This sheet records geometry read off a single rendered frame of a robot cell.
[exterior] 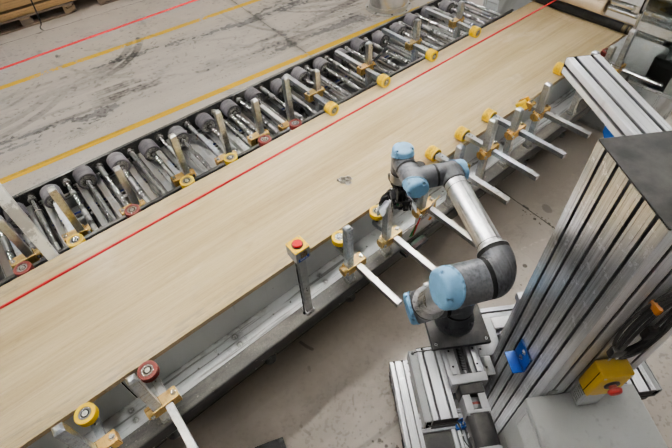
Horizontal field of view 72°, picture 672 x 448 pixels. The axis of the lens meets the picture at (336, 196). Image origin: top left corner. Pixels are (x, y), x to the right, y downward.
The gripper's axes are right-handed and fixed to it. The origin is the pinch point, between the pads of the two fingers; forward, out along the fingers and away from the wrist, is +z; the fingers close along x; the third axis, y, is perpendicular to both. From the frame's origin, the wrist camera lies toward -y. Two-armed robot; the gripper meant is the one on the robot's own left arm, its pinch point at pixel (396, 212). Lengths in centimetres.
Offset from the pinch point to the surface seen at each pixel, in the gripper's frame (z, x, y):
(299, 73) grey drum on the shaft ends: 47, -31, -180
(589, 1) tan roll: 25, 191, -204
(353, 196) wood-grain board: 42, -10, -49
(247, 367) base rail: 63, -69, 26
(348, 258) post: 40.3, -18.3, -9.3
